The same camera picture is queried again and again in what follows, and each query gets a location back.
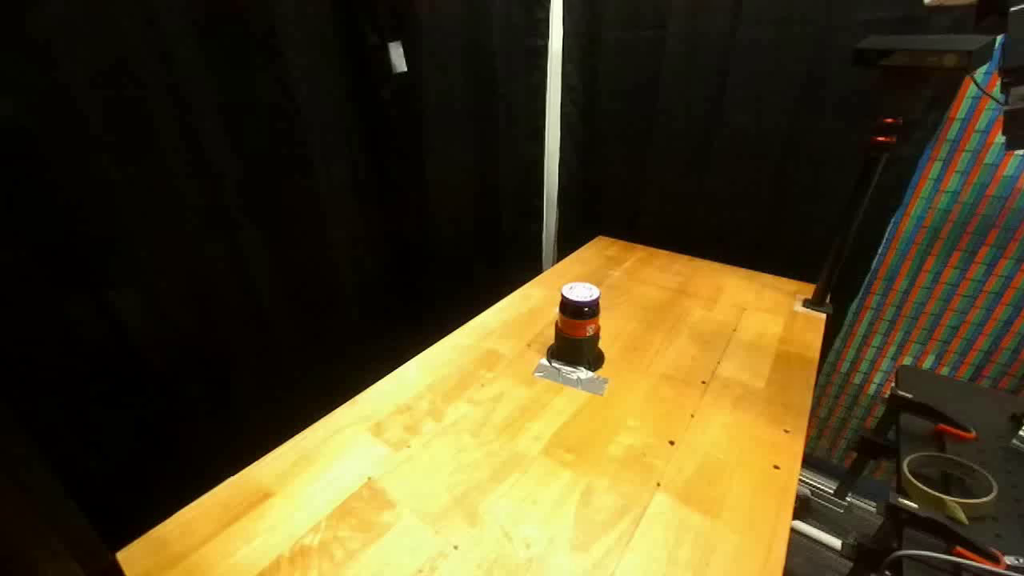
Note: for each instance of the colourful striped cloth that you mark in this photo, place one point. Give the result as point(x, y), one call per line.
point(944, 287)

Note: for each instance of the white vertical pole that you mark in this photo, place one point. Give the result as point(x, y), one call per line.
point(551, 133)

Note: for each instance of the roll of masking tape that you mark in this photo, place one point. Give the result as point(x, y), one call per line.
point(948, 484)

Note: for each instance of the black clamp with orange handle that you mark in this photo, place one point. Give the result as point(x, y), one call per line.
point(882, 442)

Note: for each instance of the dark upside-down cup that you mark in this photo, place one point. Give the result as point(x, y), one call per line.
point(578, 332)

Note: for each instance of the grey tape patch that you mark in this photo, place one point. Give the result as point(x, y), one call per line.
point(572, 376)

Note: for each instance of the small white wall tag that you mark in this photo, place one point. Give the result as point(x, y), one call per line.
point(399, 58)

